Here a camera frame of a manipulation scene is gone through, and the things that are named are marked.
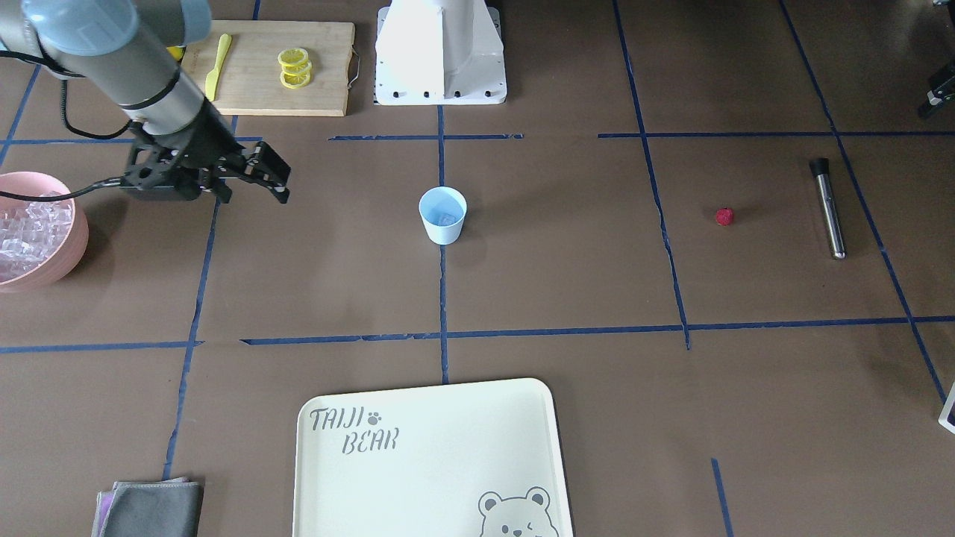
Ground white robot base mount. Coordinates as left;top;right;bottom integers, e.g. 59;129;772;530
373;1;508;106

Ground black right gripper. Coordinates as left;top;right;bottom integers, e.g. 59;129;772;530
122;101;291;204

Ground lemon slices stack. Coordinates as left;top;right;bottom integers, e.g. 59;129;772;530
277;48;313;90

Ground white wire rack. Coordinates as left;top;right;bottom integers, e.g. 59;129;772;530
937;384;955;434

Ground cream bear print tray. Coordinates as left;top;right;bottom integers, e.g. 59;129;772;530
291;377;575;536

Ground light blue paper cup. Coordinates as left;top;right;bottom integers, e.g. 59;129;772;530
417;186;468;245

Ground steel muddler black tip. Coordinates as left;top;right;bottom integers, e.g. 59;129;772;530
809;157;847;260

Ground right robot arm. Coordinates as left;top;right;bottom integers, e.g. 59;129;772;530
2;1;290;204

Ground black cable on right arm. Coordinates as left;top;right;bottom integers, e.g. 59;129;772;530
0;75;143;202

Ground clear ice cubes pile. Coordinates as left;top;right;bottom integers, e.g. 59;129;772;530
1;200;75;282

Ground pink bowl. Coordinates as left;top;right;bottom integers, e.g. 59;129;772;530
1;197;89;293

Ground yellow plastic knife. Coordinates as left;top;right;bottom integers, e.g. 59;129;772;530
204;34;233;102

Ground folded grey cloth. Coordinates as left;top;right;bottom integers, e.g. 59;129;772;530
91;477;204;536

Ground red strawberry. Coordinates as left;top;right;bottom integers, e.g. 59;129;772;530
714;207;736;227

